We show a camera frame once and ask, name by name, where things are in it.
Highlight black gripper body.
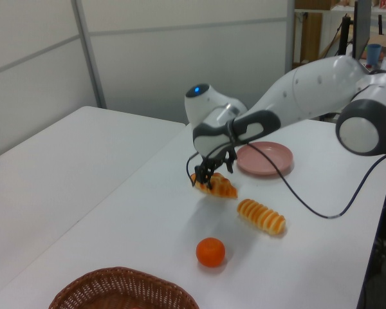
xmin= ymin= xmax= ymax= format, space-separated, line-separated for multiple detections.
xmin=202 ymin=146 xmax=237 ymax=169

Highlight braided toy croissant bread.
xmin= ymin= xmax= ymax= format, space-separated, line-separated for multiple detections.
xmin=190 ymin=172 xmax=239 ymax=200

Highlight ridged toy bread roll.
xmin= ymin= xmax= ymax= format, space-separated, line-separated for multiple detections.
xmin=236 ymin=198 xmax=287 ymax=238

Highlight toy orange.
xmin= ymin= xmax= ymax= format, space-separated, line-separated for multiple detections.
xmin=196 ymin=237 xmax=226 ymax=268

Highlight pink plate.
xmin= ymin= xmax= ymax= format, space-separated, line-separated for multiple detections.
xmin=235 ymin=140 xmax=294 ymax=176

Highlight brown woven basket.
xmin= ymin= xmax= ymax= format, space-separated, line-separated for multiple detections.
xmin=47 ymin=266 xmax=200 ymax=309

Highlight tall brown cardboard board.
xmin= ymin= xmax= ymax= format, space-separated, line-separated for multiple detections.
xmin=300 ymin=12 xmax=322 ymax=64

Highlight black monitor stand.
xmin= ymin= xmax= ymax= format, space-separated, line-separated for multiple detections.
xmin=339 ymin=14 xmax=353 ymax=56

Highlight blue cup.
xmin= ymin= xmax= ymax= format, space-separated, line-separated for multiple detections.
xmin=366 ymin=44 xmax=382 ymax=65

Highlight cardboard box on shelf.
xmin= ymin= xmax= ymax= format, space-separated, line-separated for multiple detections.
xmin=295 ymin=0 xmax=337 ymax=10

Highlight dark computer monitor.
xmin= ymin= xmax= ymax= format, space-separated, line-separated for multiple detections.
xmin=353 ymin=0 xmax=372 ymax=61

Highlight black cable strap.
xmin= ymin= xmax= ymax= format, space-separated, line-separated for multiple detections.
xmin=225 ymin=118 xmax=239 ymax=144

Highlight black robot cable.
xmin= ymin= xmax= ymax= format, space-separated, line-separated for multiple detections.
xmin=185 ymin=118 xmax=386 ymax=220

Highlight grey partition post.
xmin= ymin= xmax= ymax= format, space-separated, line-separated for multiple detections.
xmin=284 ymin=0 xmax=296 ymax=74

